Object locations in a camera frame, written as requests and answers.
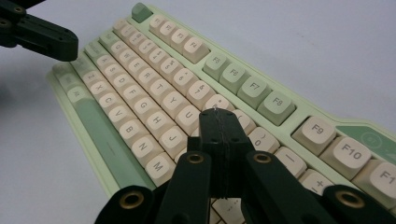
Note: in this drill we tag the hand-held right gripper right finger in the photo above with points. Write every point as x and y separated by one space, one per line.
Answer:
235 140

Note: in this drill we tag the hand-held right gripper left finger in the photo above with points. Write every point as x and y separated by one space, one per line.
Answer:
213 140

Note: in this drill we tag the green and cream keyboard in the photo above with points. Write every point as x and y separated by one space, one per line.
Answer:
140 102

